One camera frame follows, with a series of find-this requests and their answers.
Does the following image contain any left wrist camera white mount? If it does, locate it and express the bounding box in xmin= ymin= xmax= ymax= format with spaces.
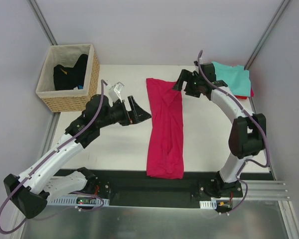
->
xmin=107 ymin=82 xmax=124 ymax=103

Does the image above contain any aluminium corner post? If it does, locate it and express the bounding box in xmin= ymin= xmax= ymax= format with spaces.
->
xmin=244 ymin=0 xmax=293 ymax=70
xmin=27 ymin=0 xmax=58 ymax=45

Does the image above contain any slotted cable duct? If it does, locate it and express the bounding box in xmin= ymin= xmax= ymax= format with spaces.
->
xmin=199 ymin=200 xmax=217 ymax=210
xmin=48 ymin=195 xmax=110 ymax=207

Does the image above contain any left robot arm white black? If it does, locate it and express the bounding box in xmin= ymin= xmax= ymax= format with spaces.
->
xmin=3 ymin=95 xmax=151 ymax=219

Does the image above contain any wicker basket with cloth liner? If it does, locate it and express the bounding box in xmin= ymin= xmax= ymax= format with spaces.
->
xmin=36 ymin=44 xmax=100 ymax=113

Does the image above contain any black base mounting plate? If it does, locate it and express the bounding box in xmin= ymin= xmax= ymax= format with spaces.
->
xmin=66 ymin=169 xmax=244 ymax=207

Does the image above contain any red folded t shirt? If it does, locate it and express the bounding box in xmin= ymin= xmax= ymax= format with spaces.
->
xmin=235 ymin=89 xmax=254 ymax=100

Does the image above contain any right slotted cable duct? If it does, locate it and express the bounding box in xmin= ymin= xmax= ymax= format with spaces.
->
xmin=199 ymin=200 xmax=217 ymax=210

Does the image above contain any right aluminium corner post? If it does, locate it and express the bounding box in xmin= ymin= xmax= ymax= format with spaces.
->
xmin=244 ymin=0 xmax=293 ymax=70

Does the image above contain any left aluminium corner post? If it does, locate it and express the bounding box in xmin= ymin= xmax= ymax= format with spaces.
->
xmin=27 ymin=0 xmax=58 ymax=45

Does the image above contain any teal folded t shirt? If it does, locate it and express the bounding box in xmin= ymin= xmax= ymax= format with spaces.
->
xmin=212 ymin=62 xmax=254 ymax=97

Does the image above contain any black t shirt in basket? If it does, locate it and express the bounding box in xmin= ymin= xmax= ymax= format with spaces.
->
xmin=53 ymin=54 xmax=88 ymax=91

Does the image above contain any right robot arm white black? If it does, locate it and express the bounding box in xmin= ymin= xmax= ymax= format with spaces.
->
xmin=173 ymin=62 xmax=266 ymax=198

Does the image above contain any left slotted cable duct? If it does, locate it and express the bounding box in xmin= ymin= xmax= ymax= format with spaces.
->
xmin=48 ymin=195 xmax=110 ymax=207

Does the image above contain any pink t shirt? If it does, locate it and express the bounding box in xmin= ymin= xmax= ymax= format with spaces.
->
xmin=146 ymin=78 xmax=184 ymax=179

